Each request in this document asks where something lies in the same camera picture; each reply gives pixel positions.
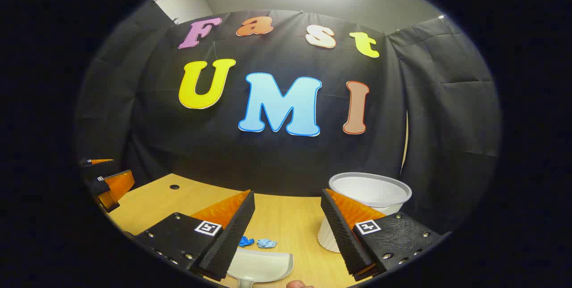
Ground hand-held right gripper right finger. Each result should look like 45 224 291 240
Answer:
320 188 450 282

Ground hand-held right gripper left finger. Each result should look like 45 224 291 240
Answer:
133 190 256 281

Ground white plastic dustpan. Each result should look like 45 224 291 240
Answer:
226 248 294 288

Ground white ribbed garbage bin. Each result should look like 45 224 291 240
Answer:
317 172 412 253

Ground wooden desktop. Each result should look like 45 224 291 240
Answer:
107 173 403 288

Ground black backdrop cloth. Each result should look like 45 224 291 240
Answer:
74 0 501 235

